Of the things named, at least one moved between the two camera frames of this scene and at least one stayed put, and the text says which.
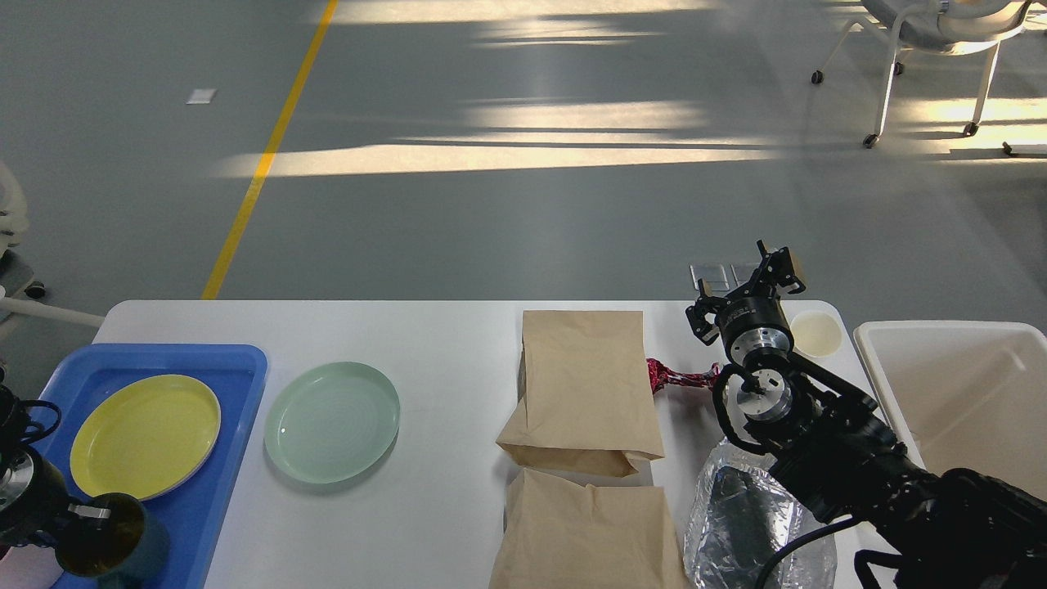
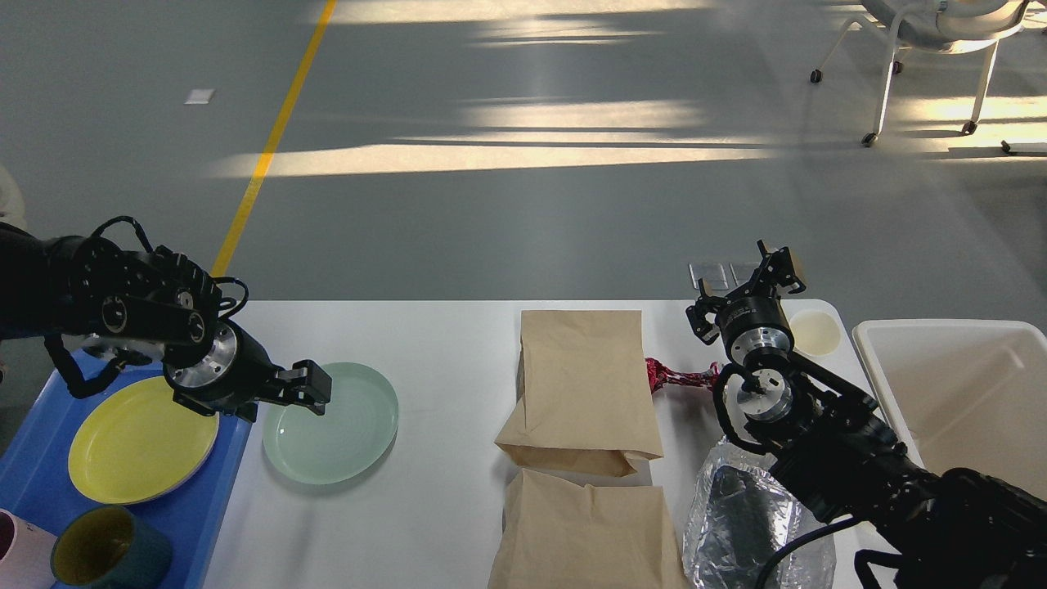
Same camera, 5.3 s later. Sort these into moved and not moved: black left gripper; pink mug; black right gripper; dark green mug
Moved: black left gripper
Not moved: black right gripper; pink mug; dark green mug
